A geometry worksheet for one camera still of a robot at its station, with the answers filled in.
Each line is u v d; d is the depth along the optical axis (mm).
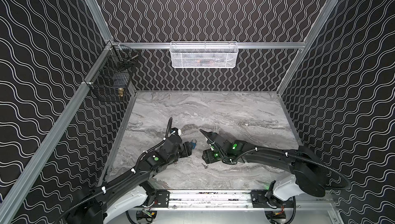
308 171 428
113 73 974
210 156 718
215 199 756
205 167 852
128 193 581
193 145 921
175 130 717
